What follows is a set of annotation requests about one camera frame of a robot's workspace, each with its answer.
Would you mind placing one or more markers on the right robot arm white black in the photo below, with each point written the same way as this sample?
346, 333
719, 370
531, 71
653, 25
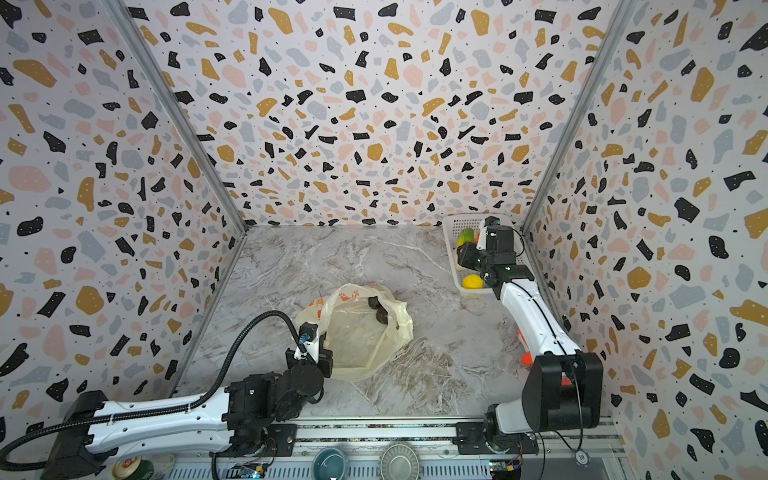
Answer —
563, 388

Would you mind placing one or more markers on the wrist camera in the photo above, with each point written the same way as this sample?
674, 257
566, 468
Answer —
487, 238
307, 339

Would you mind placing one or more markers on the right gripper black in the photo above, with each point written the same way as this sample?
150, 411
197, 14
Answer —
471, 258

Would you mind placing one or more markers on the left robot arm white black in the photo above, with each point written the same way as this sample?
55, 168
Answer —
246, 418

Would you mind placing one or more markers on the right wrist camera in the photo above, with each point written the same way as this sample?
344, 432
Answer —
487, 238

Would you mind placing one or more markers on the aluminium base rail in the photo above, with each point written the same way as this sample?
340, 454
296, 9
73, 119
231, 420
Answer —
430, 448

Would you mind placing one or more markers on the tin can with label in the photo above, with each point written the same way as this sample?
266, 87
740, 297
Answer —
133, 469

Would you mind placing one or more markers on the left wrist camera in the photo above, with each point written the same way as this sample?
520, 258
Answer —
307, 339

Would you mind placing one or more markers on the yellow translucent plastic bag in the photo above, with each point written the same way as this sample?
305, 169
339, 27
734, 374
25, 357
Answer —
360, 344

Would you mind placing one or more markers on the small round white token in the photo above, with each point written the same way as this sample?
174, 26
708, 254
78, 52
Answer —
581, 458

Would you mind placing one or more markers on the white plastic mesh basket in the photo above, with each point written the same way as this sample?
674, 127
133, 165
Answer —
506, 264

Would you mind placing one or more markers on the bright green fruit toy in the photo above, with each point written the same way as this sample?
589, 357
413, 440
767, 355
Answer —
467, 235

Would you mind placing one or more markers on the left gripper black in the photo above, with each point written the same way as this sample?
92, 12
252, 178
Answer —
325, 361

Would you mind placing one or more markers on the teal bowl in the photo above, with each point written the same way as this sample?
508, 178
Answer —
329, 464

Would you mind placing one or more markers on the grey ribbed plate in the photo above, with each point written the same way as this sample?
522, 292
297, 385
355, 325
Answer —
399, 462

